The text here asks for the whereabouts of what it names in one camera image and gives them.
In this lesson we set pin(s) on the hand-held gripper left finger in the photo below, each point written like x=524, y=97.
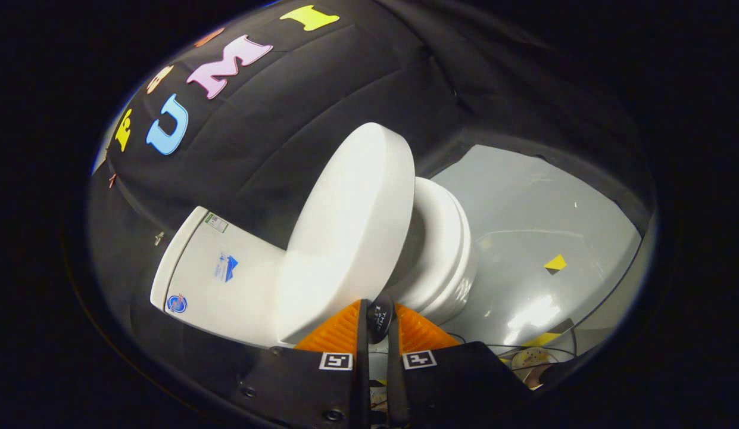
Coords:
x=364, y=369

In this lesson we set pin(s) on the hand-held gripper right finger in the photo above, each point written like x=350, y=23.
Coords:
x=394, y=381

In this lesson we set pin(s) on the white toilet lid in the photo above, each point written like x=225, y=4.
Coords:
x=345, y=238

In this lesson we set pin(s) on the white ceramic toilet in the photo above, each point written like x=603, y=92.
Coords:
x=226, y=286

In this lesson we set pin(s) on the round floor drain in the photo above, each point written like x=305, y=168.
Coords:
x=530, y=359

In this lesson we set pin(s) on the yellow floor tape piece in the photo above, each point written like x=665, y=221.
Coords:
x=555, y=263
x=542, y=339

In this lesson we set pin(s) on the black backdrop cloth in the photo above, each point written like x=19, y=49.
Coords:
x=286, y=119

